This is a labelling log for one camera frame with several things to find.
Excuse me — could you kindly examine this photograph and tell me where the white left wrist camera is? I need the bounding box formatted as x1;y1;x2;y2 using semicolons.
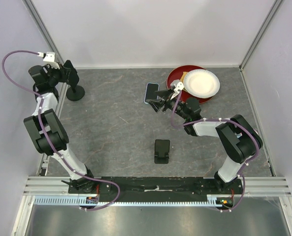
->
38;52;60;69

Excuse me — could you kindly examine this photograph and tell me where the black smartphone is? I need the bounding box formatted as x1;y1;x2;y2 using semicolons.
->
63;60;79;88

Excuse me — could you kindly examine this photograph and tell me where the aluminium frame rail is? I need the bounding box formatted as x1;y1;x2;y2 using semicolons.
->
24;177;291;197

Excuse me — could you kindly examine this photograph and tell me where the aluminium corner post right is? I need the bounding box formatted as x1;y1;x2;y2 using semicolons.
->
239;0;284;71

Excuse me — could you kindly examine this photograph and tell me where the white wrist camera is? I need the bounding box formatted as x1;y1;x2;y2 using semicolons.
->
38;52;60;69
170;80;184;99

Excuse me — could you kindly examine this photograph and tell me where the round red tray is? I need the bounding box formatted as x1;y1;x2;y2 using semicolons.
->
166;65;212;104

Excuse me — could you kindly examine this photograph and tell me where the aluminium corner post left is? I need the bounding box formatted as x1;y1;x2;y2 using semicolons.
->
22;0;64;62

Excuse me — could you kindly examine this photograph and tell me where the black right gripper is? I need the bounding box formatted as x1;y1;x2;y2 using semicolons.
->
146;88;189;120

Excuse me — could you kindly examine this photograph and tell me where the black folding phone stand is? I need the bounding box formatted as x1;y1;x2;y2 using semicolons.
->
154;139;170;164

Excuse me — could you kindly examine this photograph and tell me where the white paper plate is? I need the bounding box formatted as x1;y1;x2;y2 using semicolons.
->
183;69;220;98

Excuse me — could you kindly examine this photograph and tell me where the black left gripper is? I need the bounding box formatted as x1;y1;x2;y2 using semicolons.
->
44;62;70;87

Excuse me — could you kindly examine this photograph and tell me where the aluminium corner post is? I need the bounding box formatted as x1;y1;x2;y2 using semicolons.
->
22;0;64;62
239;0;284;71

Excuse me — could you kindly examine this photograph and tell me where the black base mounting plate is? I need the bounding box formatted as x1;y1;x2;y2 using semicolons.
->
62;177;243;202

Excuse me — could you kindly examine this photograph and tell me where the yellow sponge cloth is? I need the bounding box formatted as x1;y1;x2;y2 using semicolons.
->
180;71;188;82

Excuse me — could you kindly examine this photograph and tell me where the slotted cable duct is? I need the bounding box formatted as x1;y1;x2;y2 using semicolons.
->
33;196;234;208

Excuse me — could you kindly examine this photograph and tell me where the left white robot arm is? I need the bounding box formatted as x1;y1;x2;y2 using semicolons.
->
24;60;98;194

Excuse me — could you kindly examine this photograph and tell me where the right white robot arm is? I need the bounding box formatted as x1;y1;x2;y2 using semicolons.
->
145;89;263;194

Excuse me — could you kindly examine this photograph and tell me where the black round-base clamp stand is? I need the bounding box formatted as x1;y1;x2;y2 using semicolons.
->
66;85;85;101

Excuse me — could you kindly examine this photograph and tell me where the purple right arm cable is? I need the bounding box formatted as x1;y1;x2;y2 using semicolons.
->
171;92;262;214

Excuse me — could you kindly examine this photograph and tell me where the blue-cased smartphone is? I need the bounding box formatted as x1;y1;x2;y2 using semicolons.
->
144;83;160;104

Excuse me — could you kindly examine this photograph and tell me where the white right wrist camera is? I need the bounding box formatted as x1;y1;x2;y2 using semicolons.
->
170;80;184;99

